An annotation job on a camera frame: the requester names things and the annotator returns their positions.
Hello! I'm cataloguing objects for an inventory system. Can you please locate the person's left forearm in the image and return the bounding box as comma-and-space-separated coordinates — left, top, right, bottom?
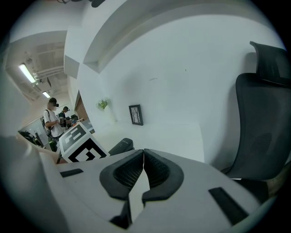
39, 147, 62, 165

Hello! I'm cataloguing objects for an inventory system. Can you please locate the long ceiling light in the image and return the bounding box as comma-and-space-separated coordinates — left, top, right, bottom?
18, 63, 37, 84

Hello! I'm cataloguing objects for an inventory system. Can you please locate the white vase with green plant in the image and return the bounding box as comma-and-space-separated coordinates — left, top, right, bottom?
97, 97, 117, 124

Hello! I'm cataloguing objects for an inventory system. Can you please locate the black and green bag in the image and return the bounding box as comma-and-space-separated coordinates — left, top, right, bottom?
19, 130, 45, 149

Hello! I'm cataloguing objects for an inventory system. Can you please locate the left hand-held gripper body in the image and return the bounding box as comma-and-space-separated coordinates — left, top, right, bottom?
56, 122, 110, 164

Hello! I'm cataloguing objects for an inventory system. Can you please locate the large black office chair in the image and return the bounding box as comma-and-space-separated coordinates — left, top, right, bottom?
221, 41, 291, 205

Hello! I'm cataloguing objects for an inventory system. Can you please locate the white desk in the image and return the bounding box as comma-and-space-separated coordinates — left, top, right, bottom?
90, 120, 206, 163

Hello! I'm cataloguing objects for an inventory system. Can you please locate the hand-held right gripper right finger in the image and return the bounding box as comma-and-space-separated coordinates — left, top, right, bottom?
130, 148, 262, 233

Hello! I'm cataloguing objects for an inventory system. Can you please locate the black picture frame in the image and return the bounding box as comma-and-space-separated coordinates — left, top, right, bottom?
128, 104, 145, 127

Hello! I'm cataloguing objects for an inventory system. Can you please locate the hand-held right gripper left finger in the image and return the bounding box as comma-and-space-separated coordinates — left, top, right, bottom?
55, 149, 145, 229

